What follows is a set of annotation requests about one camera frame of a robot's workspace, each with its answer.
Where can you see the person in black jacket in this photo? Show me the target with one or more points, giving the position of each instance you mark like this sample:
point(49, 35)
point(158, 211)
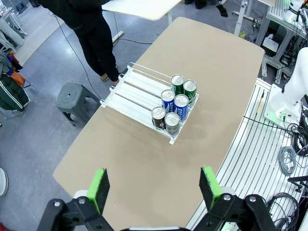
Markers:
point(91, 36)

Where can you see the yellow marker pen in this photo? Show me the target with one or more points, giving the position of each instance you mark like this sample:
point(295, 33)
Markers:
point(260, 104)

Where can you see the blue Pocari Sweat can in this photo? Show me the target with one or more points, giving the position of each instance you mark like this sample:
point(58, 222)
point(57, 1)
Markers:
point(167, 96)
point(181, 108)

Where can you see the orange garment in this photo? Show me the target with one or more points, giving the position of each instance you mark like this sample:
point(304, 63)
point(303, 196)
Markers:
point(18, 78)

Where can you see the white slatted robot platform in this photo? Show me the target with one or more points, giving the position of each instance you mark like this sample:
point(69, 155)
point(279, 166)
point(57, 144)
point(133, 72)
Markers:
point(252, 156)

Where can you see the green Chilsung cider can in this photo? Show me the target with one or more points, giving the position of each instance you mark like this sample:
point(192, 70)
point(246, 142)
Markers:
point(190, 92)
point(177, 81)

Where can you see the clear plastic can dispenser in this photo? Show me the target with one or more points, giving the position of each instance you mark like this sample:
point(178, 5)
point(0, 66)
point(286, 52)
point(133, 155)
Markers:
point(134, 91)

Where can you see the grey plastic stool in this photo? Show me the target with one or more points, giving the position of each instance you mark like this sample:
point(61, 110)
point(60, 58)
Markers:
point(72, 95)

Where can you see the dark green jacket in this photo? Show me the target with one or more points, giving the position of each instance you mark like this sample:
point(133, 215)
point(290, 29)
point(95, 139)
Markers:
point(12, 93)

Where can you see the white side table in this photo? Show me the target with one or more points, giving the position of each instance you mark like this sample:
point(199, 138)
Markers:
point(144, 9)

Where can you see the aluminium frame rack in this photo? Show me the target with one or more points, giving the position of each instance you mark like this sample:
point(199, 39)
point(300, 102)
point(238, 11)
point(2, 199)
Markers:
point(276, 14)

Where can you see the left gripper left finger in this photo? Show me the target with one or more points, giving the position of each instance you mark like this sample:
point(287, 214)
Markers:
point(96, 187)

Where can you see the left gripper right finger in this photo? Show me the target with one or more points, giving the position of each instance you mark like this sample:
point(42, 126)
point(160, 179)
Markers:
point(210, 187)

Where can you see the black Pepsi can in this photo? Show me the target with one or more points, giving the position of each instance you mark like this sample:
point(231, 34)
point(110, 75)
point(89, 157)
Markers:
point(172, 124)
point(157, 115)

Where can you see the grey garment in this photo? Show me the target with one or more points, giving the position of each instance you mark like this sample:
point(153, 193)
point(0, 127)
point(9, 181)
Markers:
point(3, 62)

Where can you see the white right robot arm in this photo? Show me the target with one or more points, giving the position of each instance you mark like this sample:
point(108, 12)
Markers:
point(286, 101)

